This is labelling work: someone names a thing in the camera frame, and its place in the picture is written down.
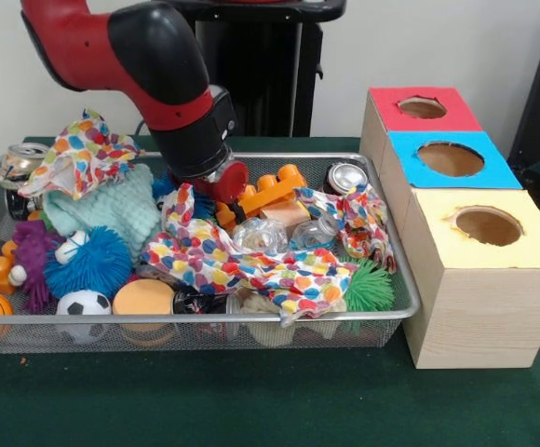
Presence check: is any small soccer ball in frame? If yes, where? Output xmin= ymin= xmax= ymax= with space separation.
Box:
xmin=55 ymin=289 xmax=113 ymax=317

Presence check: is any blue spiky ball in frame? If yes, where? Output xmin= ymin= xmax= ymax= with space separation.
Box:
xmin=44 ymin=226 xmax=134 ymax=299

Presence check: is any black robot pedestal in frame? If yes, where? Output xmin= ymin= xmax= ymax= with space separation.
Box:
xmin=167 ymin=0 xmax=348 ymax=138

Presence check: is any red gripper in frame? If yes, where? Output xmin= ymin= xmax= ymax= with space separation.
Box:
xmin=190 ymin=161 xmax=250 ymax=224

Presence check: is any shallow metal mesh bin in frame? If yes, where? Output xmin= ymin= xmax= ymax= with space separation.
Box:
xmin=0 ymin=151 xmax=423 ymax=354

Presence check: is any orange foam cylinder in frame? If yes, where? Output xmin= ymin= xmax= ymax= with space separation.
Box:
xmin=111 ymin=278 xmax=177 ymax=317

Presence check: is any mint green knitted cloth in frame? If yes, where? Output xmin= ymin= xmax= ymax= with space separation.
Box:
xmin=44 ymin=162 xmax=164 ymax=262

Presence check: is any wooden box with three holes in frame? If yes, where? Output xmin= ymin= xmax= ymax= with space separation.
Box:
xmin=359 ymin=86 xmax=540 ymax=370

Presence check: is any green spiky ball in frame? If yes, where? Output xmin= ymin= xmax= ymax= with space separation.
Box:
xmin=342 ymin=258 xmax=396 ymax=313

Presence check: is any purple spiky toy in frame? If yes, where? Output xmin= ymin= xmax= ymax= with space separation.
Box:
xmin=11 ymin=219 xmax=66 ymax=314

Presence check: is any colourful dotted cloth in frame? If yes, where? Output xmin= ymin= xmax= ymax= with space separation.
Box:
xmin=18 ymin=108 xmax=146 ymax=201
xmin=139 ymin=183 xmax=399 ymax=327

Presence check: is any orange plastic building brick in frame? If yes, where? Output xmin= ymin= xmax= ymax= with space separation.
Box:
xmin=214 ymin=163 xmax=308 ymax=232

